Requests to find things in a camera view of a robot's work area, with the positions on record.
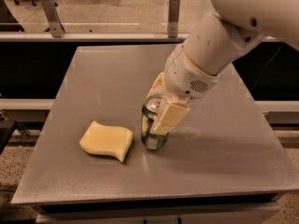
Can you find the metal rail bracket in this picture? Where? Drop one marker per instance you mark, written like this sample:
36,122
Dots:
173,16
56,28

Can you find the metal horizontal rail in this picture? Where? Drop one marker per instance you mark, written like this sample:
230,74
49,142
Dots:
88,37

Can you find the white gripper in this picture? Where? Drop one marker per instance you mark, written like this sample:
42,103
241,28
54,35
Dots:
186,76

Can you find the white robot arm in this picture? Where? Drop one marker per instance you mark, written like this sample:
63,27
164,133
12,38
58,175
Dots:
227,31

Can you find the yellow sponge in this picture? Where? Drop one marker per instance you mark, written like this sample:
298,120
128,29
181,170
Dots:
112,141

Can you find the middle metal rail bracket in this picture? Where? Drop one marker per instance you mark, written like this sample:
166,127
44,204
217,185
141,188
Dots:
173,16

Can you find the left metal rail bracket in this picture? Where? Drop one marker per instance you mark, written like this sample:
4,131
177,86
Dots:
56,28

